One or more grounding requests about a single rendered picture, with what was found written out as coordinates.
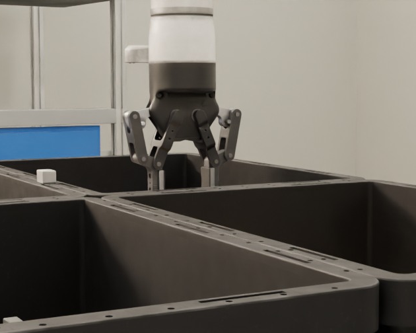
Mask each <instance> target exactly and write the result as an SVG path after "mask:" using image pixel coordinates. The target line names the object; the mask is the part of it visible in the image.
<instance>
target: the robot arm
mask: <svg viewBox="0 0 416 333"><path fill-rule="evenodd" d="M125 63H149V94H150V99H149V102H148V104H147V106H146V108H144V109H141V110H136V111H129V110H126V111H125V112H124V113H123V114H122V118H123V124H124V128H125V134H126V138H127V144H128V147H129V154H130V158H131V161H132V162H133V163H137V164H139V165H143V166H144V167H146V168H147V172H148V190H165V170H163V169H162V168H163V165H164V162H165V160H166V157H167V154H168V152H169V151H170V150H171V148H172V145H173V143H174V142H177V141H183V140H188V141H193V143H194V145H195V147H196V148H197V150H198V151H199V154H200V157H201V160H202V162H203V164H204V166H202V167H201V187H213V186H219V167H220V165H221V164H222V163H225V162H227V161H231V160H233V159H234V156H235V152H236V144H237V140H238V132H239V128H240V121H241V116H242V113H241V111H240V110H239V109H231V108H220V107H219V105H218V104H217V101H216V98H215V92H216V38H215V28H214V22H213V0H151V23H150V29H149V45H148V46H128V47H126V49H125ZM216 117H218V119H219V125H220V126H221V130H220V135H219V142H218V147H217V150H216V147H215V145H216V143H215V140H214V137H213V134H212V132H211V129H210V127H211V125H212V123H213V122H214V120H215V118H216ZM147 118H149V119H150V121H151V122H152V124H153V125H154V127H155V128H156V130H155V134H154V135H153V139H152V141H151V149H150V151H149V154H147V148H146V145H145V138H144V134H143V128H144V127H145V126H146V120H147Z"/></svg>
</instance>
